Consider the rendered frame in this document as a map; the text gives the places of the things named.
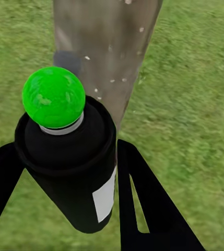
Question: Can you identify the pesticide atomizer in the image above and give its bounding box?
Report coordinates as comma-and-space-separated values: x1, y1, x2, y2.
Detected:
15, 51, 117, 233

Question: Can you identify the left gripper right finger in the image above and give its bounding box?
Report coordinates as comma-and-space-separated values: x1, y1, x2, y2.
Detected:
116, 139, 205, 251

